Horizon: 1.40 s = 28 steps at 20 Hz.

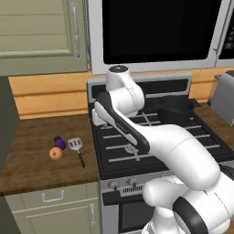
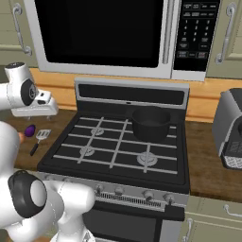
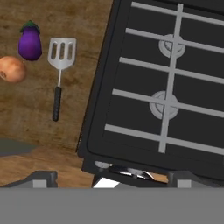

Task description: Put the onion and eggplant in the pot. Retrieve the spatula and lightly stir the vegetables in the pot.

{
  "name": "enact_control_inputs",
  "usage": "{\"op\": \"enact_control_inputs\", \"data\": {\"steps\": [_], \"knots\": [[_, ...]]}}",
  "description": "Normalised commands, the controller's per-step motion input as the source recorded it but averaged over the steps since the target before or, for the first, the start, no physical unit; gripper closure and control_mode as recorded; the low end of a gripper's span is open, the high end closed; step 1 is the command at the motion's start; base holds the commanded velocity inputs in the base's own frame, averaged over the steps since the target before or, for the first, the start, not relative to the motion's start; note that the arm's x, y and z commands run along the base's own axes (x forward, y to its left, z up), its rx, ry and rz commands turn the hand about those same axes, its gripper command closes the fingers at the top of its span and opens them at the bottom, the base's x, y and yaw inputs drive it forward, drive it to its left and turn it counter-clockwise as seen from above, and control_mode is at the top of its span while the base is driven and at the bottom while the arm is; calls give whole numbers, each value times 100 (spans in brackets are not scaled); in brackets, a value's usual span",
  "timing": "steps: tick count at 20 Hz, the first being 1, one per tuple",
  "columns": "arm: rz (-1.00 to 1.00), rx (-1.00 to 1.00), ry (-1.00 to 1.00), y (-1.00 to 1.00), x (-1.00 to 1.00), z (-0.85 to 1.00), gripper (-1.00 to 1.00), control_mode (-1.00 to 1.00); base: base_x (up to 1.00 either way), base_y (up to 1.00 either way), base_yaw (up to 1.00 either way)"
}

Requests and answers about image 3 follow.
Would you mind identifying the brown onion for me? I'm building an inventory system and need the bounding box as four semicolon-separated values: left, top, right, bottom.
0;55;28;84

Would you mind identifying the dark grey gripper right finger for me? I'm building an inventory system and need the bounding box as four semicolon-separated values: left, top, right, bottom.
166;170;224;189

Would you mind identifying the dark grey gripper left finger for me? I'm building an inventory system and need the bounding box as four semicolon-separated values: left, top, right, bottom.
0;170;59;189

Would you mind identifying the purple eggplant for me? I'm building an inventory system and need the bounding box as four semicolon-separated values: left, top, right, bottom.
17;20;43;62

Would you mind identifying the black hob with grey grates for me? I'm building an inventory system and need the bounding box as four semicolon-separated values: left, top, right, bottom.
76;0;224;187

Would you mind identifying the steel spatula with black handle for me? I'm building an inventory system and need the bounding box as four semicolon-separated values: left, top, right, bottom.
47;37;78;123

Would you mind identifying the silver stove knob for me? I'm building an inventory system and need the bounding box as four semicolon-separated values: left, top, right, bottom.
94;160;111;171

